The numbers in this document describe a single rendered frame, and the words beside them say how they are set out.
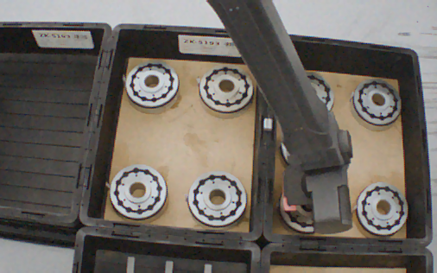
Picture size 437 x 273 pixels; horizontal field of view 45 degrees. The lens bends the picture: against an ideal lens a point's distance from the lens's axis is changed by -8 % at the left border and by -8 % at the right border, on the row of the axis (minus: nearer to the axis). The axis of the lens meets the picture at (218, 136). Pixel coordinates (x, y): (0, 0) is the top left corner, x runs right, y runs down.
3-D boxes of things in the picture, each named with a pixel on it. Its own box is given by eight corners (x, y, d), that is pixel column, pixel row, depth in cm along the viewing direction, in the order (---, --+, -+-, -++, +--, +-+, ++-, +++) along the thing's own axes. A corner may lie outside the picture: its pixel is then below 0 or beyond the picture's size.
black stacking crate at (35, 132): (-4, 52, 117) (-19, 23, 106) (120, 55, 116) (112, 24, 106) (-46, 220, 100) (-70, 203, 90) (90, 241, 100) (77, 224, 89)
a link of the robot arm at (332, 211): (345, 123, 73) (284, 136, 76) (354, 207, 69) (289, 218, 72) (359, 155, 83) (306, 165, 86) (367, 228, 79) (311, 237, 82)
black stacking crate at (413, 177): (266, 65, 116) (271, 34, 105) (400, 79, 115) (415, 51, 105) (256, 256, 99) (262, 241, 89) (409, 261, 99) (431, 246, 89)
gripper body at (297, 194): (347, 206, 90) (358, 190, 83) (286, 207, 90) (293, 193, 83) (344, 168, 92) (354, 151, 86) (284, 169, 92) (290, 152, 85)
